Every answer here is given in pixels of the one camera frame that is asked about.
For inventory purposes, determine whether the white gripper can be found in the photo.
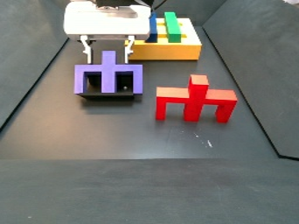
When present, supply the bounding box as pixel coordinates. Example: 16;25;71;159
63;1;151;64

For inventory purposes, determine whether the purple E-shaped block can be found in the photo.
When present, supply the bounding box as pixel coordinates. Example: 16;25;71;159
74;51;143;95

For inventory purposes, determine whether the yellow slotted board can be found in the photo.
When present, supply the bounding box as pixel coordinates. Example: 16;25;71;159
128;18;202;60

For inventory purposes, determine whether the blue long bar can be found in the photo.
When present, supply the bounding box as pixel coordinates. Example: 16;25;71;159
146;12;158;43

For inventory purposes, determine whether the green long bar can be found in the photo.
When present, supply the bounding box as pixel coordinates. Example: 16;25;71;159
164;11;182;43

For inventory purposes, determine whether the red E-shaped block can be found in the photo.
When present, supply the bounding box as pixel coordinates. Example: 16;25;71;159
155;74;239;123

